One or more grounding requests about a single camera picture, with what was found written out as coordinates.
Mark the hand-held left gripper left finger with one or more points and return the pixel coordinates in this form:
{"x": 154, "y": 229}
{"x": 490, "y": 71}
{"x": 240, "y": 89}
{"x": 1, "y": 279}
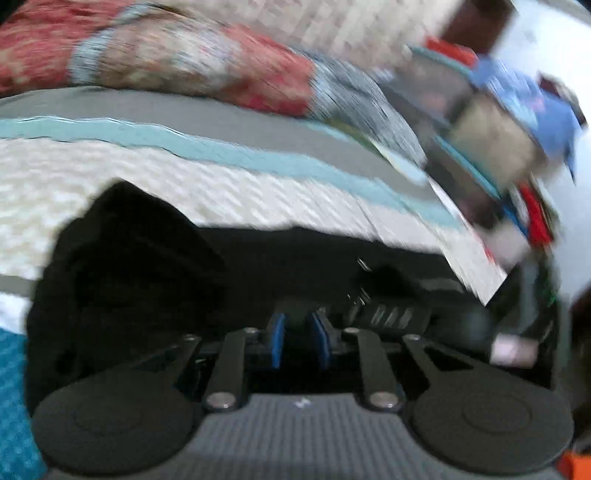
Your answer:
{"x": 278, "y": 341}

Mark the blue patterned pillow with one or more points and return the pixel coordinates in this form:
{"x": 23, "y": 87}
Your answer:
{"x": 364, "y": 106}

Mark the red floral pillow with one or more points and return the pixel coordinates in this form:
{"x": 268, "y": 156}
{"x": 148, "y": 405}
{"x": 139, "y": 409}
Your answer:
{"x": 161, "y": 50}

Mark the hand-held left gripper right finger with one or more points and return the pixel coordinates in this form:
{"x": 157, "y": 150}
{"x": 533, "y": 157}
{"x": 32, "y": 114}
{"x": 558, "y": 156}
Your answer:
{"x": 320, "y": 341}

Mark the blue cloth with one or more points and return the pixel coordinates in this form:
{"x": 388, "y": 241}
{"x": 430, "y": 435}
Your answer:
{"x": 535, "y": 110}

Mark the orange object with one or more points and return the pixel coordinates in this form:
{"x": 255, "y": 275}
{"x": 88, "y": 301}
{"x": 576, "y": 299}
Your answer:
{"x": 577, "y": 466}

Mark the person's right hand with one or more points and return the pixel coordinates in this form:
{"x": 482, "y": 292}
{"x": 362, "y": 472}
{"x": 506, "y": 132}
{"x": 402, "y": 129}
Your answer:
{"x": 512, "y": 351}

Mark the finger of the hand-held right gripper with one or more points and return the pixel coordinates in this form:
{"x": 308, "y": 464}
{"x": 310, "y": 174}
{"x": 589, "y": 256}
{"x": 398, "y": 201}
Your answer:
{"x": 392, "y": 317}

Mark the red cloth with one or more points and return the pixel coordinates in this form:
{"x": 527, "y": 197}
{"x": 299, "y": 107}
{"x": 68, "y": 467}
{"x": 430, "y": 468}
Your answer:
{"x": 535, "y": 217}

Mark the printed patterned bedsheet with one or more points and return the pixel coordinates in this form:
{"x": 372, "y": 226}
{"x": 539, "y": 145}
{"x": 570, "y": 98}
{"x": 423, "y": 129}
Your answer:
{"x": 231, "y": 184}

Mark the black pants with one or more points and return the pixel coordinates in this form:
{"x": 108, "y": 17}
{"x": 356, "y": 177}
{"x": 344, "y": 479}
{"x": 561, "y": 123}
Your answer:
{"x": 138, "y": 277}

